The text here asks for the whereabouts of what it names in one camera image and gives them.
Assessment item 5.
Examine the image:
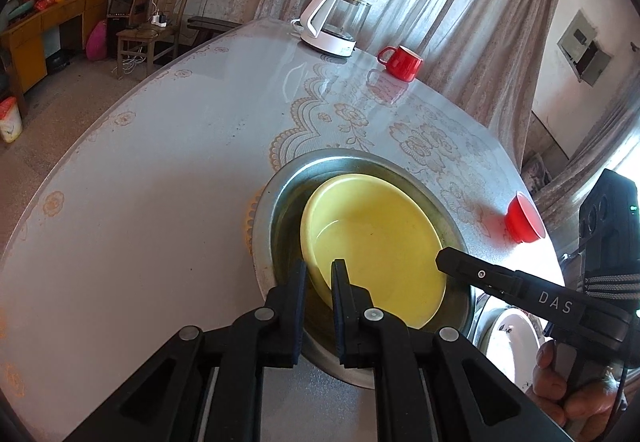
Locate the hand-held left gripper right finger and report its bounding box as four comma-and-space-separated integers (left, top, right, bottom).
331, 259, 576, 442

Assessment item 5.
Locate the wooden chair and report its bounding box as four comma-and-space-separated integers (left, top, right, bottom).
116, 0, 198, 79

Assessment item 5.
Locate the black cable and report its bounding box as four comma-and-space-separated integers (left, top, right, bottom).
607, 362, 630, 442

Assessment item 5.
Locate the stainless steel basin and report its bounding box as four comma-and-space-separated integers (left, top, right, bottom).
252, 148, 481, 390

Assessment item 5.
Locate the red mug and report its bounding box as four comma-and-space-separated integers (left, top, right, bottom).
376, 45, 425, 83

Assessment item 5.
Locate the person's right hand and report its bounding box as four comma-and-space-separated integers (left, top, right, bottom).
532, 339, 626, 429

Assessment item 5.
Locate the red and white bucket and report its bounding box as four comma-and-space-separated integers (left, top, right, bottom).
0, 96, 24, 144

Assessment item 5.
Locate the dark wooden bench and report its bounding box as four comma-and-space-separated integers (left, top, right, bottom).
187, 16, 243, 40

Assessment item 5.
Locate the yellow bowl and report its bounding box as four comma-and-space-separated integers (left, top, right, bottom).
300, 173, 447, 329

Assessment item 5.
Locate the white printed plate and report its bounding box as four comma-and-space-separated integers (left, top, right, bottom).
477, 304, 543, 395

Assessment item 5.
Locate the black speaker box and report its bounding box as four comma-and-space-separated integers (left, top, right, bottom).
107, 0, 151, 29

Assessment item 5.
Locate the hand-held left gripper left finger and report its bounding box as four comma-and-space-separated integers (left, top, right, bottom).
65, 259, 308, 442

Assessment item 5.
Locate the pink bag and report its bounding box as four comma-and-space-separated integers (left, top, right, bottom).
85, 19, 109, 61

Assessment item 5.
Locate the yellow wooden desk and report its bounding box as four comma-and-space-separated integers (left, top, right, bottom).
0, 0, 111, 95

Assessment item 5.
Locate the grey wall electrical box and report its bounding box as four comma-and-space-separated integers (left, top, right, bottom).
557, 9, 614, 86

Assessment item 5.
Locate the small red cup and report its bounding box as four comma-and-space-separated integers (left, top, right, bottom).
504, 191, 545, 243

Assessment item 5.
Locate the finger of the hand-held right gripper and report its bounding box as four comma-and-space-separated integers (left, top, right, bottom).
435, 247, 526, 296

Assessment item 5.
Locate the floral lace-print tablecloth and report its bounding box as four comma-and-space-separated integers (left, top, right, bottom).
0, 17, 568, 442

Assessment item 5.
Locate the white glass kettle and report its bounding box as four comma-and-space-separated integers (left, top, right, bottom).
291, 0, 373, 59

